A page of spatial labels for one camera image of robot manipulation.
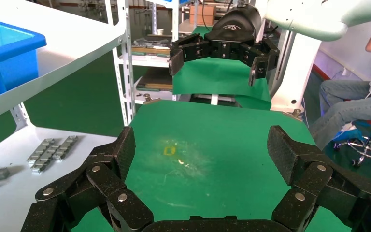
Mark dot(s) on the green cloth on neighbour table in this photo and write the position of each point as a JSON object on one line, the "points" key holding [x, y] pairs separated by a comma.
{"points": [[217, 80]]}

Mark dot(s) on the white metal shelf rack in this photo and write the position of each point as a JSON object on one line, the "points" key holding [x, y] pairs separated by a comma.
{"points": [[76, 38]]}

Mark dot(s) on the blue plastic bin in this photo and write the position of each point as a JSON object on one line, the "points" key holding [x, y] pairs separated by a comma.
{"points": [[9, 70]]}

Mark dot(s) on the dark board stack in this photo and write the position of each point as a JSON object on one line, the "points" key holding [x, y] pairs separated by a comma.
{"points": [[156, 78]]}

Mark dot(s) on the white support column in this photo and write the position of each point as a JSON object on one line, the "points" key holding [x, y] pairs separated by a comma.
{"points": [[297, 73]]}

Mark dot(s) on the white cup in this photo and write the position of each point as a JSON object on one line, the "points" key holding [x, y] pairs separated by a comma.
{"points": [[160, 31]]}

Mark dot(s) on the blue shoe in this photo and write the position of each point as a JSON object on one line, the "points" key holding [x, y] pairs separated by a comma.
{"points": [[348, 134]]}

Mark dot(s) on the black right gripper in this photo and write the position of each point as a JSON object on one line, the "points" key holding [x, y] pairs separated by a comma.
{"points": [[233, 28]]}

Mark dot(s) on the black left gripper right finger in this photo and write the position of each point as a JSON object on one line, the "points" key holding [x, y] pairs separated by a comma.
{"points": [[320, 189]]}

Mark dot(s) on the wooden board stack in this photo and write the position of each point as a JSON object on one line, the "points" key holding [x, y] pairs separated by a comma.
{"points": [[150, 50]]}

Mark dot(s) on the white storage rack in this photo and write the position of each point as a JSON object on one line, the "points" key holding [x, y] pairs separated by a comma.
{"points": [[147, 60]]}

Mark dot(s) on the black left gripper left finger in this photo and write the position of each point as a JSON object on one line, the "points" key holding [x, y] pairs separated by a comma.
{"points": [[76, 192]]}

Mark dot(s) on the seated person in jeans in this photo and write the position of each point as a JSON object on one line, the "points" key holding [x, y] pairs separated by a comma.
{"points": [[348, 102]]}

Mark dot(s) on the silver ribbed metal strip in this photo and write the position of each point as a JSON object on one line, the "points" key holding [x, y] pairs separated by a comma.
{"points": [[46, 159], [65, 148], [40, 150]]}

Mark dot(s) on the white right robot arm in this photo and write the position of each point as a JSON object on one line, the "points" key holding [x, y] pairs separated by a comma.
{"points": [[316, 16]]}

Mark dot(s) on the cardboard box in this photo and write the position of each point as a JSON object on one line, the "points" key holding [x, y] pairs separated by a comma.
{"points": [[201, 16]]}

